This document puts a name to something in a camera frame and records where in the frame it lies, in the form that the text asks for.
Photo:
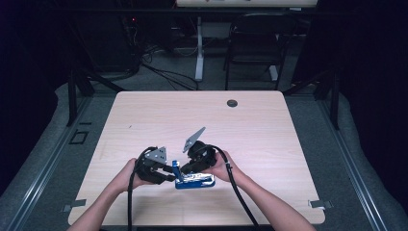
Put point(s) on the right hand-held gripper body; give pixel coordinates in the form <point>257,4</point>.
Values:
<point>202,157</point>

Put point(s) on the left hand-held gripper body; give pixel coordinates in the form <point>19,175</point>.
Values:
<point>152,168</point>

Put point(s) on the blue stapler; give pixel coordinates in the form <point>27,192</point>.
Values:
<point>195,183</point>

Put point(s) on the person's right hand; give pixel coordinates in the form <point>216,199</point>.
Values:
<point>223,170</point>

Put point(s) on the person's left hand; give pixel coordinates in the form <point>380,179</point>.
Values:
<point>126,178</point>

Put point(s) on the grey tape piece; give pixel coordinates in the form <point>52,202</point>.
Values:
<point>77,203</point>
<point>320,203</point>

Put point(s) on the white desk leg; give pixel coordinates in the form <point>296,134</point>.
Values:
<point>199,57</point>
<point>273,73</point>

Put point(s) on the black metal stand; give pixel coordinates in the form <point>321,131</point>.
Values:
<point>335,102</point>
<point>72,96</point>

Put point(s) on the black folding chair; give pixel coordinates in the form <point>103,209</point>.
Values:
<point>256,45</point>

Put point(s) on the dark equipment cabinet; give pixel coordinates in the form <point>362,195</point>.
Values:
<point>106,41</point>

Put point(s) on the light background desk top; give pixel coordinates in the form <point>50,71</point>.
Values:
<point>247,3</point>

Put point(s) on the aluminium floor rail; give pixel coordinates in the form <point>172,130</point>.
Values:
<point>352,173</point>
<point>48,166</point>

